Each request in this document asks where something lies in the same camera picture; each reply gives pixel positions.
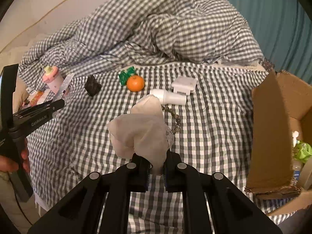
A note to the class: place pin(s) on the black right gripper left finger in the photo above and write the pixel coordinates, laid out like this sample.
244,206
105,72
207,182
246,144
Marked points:
99,203

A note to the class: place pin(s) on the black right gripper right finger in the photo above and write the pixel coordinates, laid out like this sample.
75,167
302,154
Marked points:
212,203

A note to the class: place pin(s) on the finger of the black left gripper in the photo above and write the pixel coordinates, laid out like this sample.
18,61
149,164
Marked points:
51,106

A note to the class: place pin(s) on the silver sachet strip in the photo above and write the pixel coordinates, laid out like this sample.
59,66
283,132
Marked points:
64,87

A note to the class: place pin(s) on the black crinkled packet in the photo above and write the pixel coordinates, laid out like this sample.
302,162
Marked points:
92,86

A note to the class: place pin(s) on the green snack packet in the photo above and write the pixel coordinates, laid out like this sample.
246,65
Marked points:
124,75

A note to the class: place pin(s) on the beige cloth pouch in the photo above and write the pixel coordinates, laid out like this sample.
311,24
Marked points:
142,132

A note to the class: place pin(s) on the white cylindrical plug device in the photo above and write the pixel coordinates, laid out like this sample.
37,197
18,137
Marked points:
169,98

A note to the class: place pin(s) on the person's left hand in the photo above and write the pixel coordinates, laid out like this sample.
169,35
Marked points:
8,165

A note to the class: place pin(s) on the orange snack wrapper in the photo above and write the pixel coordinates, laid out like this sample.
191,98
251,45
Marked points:
36,98

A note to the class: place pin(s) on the pink kids bottle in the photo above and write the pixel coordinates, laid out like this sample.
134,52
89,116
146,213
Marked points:
52,78

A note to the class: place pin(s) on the white round container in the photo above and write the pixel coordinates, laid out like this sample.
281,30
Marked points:
305,180

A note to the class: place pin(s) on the orange mandarin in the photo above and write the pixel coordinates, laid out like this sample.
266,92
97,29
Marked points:
135,83

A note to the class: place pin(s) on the green bag in box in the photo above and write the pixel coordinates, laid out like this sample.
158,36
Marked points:
302,151

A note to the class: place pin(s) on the checkered bed sheet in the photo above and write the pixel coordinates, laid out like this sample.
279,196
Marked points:
101,133

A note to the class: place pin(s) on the cardboard box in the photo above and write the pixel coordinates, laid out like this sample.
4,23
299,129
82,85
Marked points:
281,106

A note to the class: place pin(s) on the white square charger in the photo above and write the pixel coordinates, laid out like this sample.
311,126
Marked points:
184,85

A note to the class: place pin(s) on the crumpled checkered duvet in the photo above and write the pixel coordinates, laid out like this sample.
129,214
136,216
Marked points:
144,32

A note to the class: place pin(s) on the teal curtain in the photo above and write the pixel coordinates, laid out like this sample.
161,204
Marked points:
283,31

